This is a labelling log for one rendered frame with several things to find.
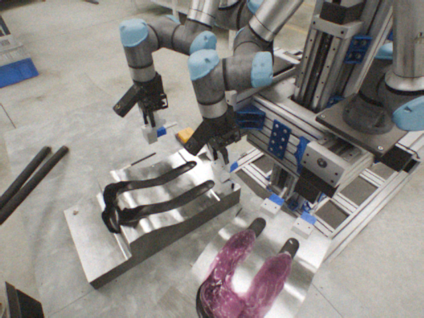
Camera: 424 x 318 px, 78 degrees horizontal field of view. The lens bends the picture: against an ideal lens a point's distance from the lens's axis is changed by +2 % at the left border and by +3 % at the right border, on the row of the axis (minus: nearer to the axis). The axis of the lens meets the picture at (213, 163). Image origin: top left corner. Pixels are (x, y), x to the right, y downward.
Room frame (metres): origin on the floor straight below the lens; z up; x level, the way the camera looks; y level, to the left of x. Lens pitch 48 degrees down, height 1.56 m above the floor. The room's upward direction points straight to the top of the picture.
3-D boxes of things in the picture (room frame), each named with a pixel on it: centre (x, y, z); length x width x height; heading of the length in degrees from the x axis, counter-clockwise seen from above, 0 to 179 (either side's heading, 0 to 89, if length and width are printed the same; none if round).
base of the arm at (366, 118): (0.67, -0.49, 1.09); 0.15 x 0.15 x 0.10
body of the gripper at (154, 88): (0.74, 0.21, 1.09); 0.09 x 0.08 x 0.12; 125
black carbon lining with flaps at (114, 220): (0.48, 0.17, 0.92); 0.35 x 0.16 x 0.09; 125
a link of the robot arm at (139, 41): (0.74, 0.21, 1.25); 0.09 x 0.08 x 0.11; 144
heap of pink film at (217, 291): (0.24, -0.08, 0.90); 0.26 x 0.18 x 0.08; 142
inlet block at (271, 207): (0.48, -0.21, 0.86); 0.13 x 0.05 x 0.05; 142
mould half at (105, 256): (0.48, 0.19, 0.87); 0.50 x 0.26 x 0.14; 125
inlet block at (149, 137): (0.75, 0.20, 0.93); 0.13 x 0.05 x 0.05; 125
